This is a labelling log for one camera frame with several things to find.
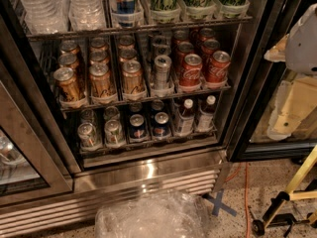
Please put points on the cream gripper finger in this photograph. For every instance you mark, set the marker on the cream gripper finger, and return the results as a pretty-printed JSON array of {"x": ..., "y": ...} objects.
[{"x": 277, "y": 52}]

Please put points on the coke can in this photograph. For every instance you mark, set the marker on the coke can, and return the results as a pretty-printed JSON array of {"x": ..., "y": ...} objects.
[
  {"x": 182, "y": 50},
  {"x": 190, "y": 70},
  {"x": 204, "y": 34},
  {"x": 179, "y": 36},
  {"x": 208, "y": 48},
  {"x": 217, "y": 67}
]

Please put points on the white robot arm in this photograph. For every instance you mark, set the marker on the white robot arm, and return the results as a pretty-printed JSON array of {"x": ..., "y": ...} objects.
[{"x": 298, "y": 49}]

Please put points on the front silver slim can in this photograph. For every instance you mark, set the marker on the front silver slim can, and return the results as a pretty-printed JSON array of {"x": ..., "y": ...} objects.
[{"x": 162, "y": 71}]

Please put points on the right blue pepsi can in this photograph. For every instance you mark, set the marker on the right blue pepsi can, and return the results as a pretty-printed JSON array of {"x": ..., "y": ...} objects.
[{"x": 161, "y": 128}]

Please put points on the blue pepsi can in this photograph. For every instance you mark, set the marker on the blue pepsi can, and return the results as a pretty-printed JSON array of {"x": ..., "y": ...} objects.
[
  {"x": 161, "y": 128},
  {"x": 137, "y": 126}
]

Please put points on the front right gold can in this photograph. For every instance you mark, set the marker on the front right gold can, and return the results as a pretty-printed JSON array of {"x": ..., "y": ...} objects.
[{"x": 133, "y": 80}]

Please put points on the gold can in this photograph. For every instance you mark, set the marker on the gold can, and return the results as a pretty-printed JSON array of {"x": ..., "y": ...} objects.
[
  {"x": 133, "y": 80},
  {"x": 68, "y": 84},
  {"x": 99, "y": 57},
  {"x": 68, "y": 60},
  {"x": 101, "y": 80},
  {"x": 127, "y": 54}
]

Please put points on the left blue pepsi can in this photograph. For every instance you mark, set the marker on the left blue pepsi can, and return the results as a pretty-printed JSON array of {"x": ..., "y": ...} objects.
[{"x": 137, "y": 126}]

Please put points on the front middle gold can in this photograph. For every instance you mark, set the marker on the front middle gold can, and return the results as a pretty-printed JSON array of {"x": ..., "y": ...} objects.
[{"x": 101, "y": 80}]

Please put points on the front right green-white can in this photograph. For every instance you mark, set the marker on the front right green-white can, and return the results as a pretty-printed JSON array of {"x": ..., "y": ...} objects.
[{"x": 113, "y": 132}]

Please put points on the green-white can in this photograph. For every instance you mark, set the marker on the green-white can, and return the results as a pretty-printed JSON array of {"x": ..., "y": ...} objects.
[
  {"x": 87, "y": 134},
  {"x": 113, "y": 132}
]

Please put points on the front left green-white can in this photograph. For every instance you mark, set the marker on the front left green-white can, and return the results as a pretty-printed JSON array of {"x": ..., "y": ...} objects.
[{"x": 87, "y": 134}]

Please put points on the front left gold can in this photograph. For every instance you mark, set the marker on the front left gold can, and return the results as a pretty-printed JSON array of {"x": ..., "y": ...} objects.
[{"x": 68, "y": 84}]

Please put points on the left glass fridge door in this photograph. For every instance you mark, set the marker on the left glass fridge door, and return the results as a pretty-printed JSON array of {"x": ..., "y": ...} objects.
[{"x": 31, "y": 166}]

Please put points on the right white-cap bottle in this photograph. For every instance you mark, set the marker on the right white-cap bottle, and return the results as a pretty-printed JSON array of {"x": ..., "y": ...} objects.
[{"x": 206, "y": 114}]

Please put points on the white-cap bottle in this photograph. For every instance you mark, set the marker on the white-cap bottle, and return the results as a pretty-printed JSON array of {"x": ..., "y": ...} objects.
[
  {"x": 206, "y": 114},
  {"x": 184, "y": 118}
]

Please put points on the left white-cap bottle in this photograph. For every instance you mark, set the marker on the left white-cap bottle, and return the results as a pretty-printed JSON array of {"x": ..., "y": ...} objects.
[{"x": 184, "y": 118}]

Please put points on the blue tape cross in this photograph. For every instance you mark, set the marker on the blue tape cross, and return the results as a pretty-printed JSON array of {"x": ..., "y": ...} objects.
[{"x": 218, "y": 203}]

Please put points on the right clear water bottle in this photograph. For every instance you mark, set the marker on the right clear water bottle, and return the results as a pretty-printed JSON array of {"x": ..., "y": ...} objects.
[{"x": 87, "y": 15}]

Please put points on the clear water bottle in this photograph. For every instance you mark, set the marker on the clear water bottle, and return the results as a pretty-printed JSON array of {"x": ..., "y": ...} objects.
[
  {"x": 46, "y": 16},
  {"x": 87, "y": 15}
]

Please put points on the clear plastic wrap bundle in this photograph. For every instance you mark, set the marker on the clear plastic wrap bundle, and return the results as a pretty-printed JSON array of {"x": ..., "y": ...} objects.
[{"x": 170, "y": 214}]

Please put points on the left clear water bottle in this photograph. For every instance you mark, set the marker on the left clear water bottle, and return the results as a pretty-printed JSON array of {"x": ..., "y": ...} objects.
[{"x": 46, "y": 16}]

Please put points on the yellow black cart frame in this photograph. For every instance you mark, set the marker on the yellow black cart frame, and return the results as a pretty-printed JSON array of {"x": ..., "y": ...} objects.
[{"x": 272, "y": 218}]

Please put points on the middle wire shelf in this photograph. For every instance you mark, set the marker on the middle wire shelf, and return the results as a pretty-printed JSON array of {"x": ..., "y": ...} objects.
[{"x": 118, "y": 99}]

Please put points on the wire shelf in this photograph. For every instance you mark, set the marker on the wire shelf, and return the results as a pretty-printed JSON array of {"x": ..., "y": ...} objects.
[
  {"x": 139, "y": 29},
  {"x": 118, "y": 99}
]

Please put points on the upper wire shelf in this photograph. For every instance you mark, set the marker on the upper wire shelf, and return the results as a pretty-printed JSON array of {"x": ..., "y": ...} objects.
[{"x": 139, "y": 29}]

